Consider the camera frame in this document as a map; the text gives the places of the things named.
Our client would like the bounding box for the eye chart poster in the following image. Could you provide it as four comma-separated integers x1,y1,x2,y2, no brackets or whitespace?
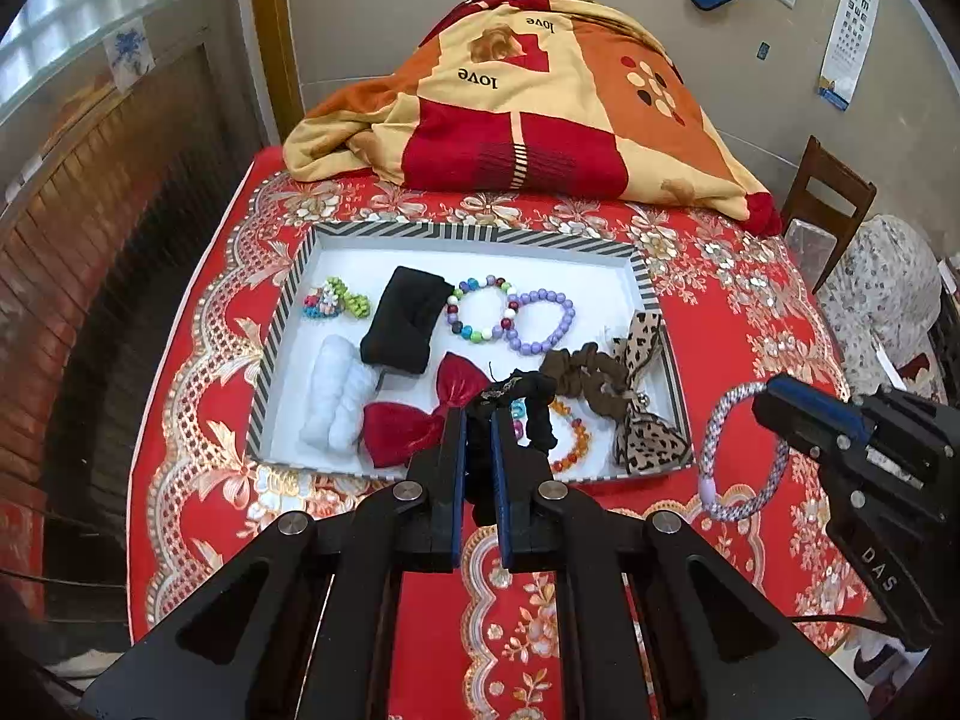
817,0,887,110

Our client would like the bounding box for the black cloth headband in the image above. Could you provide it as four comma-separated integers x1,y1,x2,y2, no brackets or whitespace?
360,265,455,377

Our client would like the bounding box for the glass block window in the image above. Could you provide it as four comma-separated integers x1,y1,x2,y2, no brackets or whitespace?
0,0,205,127

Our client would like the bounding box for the blue flower sticker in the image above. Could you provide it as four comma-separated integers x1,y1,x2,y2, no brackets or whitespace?
105,25,156,80

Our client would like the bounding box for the leopard print hair bow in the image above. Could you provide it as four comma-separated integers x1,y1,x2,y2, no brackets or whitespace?
604,309,695,476

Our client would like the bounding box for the wooden door frame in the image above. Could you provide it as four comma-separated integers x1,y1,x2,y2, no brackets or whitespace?
247,0,305,149

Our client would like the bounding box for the purple bead bracelet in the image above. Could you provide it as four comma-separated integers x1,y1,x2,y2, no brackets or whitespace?
504,289,577,356

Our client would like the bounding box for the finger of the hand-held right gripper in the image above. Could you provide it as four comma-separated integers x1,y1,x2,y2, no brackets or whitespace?
765,375,877,442
751,388,863,470

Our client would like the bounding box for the multicolour bead bracelet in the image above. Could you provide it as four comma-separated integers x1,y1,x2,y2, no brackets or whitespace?
445,274,521,344

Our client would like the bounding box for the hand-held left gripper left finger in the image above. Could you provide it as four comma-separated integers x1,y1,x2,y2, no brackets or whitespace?
79,405,470,720

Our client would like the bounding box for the floral fabric cushion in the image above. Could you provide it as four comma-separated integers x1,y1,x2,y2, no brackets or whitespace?
816,214,947,395

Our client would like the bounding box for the amber bead heart necklace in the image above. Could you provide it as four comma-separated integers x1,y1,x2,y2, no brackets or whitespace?
510,399,590,475

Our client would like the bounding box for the brown scrunchie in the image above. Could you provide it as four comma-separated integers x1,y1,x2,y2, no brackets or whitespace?
540,343,640,419

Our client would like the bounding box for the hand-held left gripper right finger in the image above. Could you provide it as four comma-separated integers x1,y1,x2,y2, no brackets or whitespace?
487,409,871,720

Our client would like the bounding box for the red orange patterned blanket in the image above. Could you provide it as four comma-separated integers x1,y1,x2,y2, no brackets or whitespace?
283,0,785,238

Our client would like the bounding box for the grey braided rope bracelet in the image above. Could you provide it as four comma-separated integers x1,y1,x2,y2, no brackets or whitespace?
697,382,791,523

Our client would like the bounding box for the red velvet hair bow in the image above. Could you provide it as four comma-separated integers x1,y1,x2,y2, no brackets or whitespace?
362,352,494,470

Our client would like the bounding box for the black scrunchie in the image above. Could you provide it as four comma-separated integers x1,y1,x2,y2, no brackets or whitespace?
463,369,558,527

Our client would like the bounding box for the wooden slat panel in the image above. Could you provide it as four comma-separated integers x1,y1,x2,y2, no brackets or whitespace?
0,41,267,466

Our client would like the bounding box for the striped cardboard box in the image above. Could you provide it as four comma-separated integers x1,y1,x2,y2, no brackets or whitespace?
244,219,696,482

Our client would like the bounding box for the wooden chair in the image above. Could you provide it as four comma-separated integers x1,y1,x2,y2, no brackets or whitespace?
780,135,878,295

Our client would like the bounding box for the red floral tablecloth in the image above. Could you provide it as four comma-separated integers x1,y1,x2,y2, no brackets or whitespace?
126,144,905,720

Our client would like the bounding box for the white fluffy scrunchie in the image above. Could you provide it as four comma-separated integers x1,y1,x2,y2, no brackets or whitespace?
300,335,377,456

